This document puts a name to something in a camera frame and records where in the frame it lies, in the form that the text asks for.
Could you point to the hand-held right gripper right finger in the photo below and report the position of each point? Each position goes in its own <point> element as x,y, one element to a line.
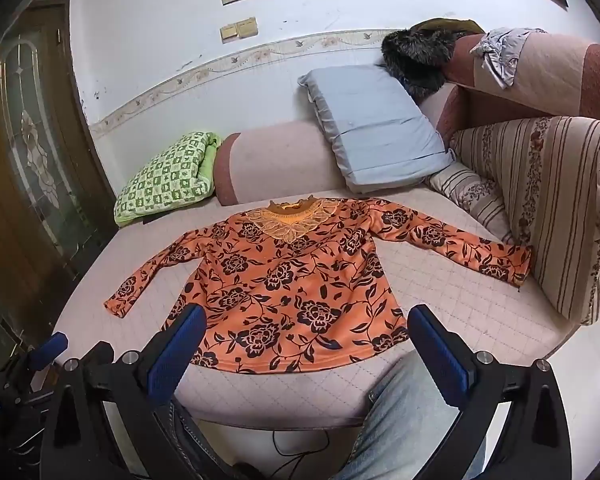
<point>440,355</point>

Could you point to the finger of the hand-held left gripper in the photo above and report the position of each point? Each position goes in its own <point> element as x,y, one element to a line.
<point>50,349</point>

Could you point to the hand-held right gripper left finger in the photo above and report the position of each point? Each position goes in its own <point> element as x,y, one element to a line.
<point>177,355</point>

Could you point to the orange floral shirt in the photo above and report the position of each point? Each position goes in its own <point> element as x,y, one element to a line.
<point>290,285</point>

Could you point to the pink quilted sofa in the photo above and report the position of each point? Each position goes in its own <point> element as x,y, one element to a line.
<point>455,310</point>

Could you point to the person's right leg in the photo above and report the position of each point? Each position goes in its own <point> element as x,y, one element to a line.
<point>410,425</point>

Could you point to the person's leg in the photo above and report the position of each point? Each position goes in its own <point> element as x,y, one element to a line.
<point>410,425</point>
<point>205,450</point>

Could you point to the person's left leg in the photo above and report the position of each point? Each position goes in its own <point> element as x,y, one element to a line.
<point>205,450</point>

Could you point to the small striped floral cushion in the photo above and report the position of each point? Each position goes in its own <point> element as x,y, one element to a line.
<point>475,195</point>

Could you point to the green checkered folded blanket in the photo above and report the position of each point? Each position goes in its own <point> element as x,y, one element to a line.
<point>165,180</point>

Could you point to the wooden door with glass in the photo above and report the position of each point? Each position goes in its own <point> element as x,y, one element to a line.
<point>25,160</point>

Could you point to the person in striped shirt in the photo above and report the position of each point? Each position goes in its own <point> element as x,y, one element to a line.
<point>555,200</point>

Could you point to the light blue pillow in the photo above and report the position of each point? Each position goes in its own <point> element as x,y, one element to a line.
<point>375,130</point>

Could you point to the black fur garment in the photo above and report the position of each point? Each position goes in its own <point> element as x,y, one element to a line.
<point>420,60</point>

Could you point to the grey crumpled cloth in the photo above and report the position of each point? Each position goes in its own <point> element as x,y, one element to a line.
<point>505,55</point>

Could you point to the olive cloth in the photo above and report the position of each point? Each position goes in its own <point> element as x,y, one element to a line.
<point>450,24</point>

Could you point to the beige wall switch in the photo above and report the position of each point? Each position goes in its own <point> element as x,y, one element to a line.
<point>228,33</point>
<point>246,27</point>

